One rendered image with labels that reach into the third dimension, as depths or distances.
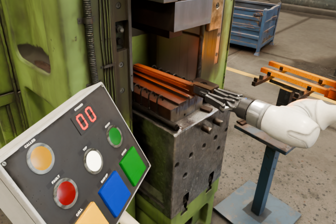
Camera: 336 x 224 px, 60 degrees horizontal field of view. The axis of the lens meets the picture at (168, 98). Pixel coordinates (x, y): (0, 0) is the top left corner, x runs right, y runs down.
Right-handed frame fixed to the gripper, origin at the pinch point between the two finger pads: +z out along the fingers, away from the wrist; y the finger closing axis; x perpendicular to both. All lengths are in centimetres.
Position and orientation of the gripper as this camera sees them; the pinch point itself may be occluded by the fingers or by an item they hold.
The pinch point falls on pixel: (202, 90)
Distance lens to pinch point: 109.8
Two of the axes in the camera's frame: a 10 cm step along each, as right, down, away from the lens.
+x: 0.4, -8.8, -4.8
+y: 6.8, -3.2, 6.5
